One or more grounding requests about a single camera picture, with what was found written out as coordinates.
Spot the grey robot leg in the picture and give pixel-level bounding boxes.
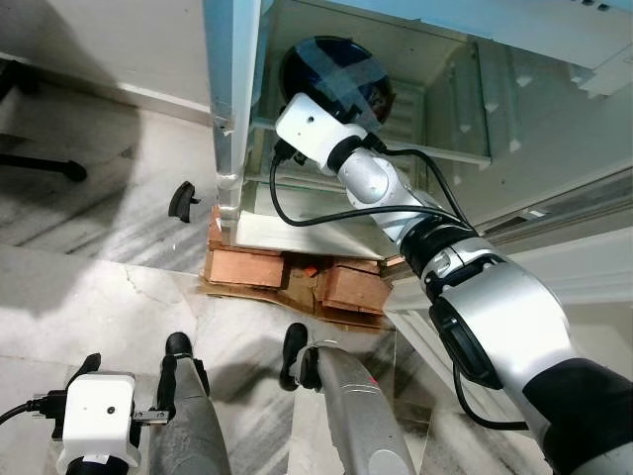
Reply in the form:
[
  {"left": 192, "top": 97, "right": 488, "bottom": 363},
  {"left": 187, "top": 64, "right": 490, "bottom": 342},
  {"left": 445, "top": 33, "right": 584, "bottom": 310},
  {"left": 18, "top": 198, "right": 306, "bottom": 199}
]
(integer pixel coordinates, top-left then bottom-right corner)
[
  {"left": 148, "top": 332, "right": 231, "bottom": 475},
  {"left": 279, "top": 323, "right": 417, "bottom": 475}
]

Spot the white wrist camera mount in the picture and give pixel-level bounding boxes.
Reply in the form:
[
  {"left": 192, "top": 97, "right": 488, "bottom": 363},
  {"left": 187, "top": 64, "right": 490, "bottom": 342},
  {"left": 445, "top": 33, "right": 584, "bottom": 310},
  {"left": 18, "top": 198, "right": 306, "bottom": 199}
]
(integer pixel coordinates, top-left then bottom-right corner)
[
  {"left": 274, "top": 94, "right": 359, "bottom": 171},
  {"left": 57, "top": 373, "right": 139, "bottom": 471}
]

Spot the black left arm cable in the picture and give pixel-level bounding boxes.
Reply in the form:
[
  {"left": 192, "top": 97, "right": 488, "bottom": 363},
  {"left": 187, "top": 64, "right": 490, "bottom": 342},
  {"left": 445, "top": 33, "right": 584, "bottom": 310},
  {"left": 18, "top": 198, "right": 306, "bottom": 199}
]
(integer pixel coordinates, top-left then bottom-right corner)
[{"left": 0, "top": 395, "right": 66, "bottom": 428}]

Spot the black furniture base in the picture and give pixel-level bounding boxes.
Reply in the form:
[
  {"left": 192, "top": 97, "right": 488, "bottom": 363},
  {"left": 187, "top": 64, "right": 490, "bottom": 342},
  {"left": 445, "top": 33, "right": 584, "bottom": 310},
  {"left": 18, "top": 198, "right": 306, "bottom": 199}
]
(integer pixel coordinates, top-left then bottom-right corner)
[{"left": 0, "top": 59, "right": 89, "bottom": 184}]

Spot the grey robot left leg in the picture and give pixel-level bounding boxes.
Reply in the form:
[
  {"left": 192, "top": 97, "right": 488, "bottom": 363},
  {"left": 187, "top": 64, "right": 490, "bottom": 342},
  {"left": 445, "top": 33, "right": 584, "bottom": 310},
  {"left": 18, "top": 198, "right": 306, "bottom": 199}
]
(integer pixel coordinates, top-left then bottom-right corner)
[{"left": 148, "top": 332, "right": 231, "bottom": 475}]

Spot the black plastic piece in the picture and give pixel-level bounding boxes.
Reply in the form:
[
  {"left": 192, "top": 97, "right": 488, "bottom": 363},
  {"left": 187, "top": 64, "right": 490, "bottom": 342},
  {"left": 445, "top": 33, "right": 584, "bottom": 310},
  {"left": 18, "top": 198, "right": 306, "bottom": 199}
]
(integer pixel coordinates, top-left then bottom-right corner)
[{"left": 168, "top": 180, "right": 203, "bottom": 225}]

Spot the orange brick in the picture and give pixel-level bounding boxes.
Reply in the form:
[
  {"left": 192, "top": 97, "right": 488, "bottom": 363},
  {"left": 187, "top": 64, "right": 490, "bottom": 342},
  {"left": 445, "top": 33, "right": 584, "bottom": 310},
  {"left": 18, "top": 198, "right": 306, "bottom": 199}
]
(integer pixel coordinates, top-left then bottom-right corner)
[
  {"left": 320, "top": 261, "right": 390, "bottom": 317},
  {"left": 204, "top": 246, "right": 289, "bottom": 291}
]

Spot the grey robot right leg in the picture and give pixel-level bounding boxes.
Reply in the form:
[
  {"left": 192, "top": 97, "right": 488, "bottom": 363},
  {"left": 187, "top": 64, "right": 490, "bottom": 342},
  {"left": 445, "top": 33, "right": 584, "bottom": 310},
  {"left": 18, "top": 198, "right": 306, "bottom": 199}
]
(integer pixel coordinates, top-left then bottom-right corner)
[{"left": 279, "top": 323, "right": 417, "bottom": 475}]

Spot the dark blue taped bowl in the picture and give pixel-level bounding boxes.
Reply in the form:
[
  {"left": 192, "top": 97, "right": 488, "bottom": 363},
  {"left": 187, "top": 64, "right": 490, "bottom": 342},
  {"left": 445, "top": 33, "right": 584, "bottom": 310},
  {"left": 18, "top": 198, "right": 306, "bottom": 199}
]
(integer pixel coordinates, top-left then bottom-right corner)
[{"left": 279, "top": 37, "right": 396, "bottom": 136}]

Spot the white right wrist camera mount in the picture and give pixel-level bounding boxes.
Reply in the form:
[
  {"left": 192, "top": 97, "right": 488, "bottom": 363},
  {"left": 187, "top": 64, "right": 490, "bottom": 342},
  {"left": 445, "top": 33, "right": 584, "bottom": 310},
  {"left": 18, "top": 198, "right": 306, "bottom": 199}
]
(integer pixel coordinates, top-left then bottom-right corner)
[{"left": 274, "top": 94, "right": 359, "bottom": 171}]

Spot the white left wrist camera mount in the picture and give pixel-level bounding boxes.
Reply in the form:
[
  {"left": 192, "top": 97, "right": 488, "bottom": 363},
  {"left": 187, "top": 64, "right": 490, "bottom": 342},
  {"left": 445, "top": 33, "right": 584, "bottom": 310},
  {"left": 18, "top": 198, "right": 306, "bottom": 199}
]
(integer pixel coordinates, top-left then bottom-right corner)
[{"left": 57, "top": 373, "right": 139, "bottom": 471}]

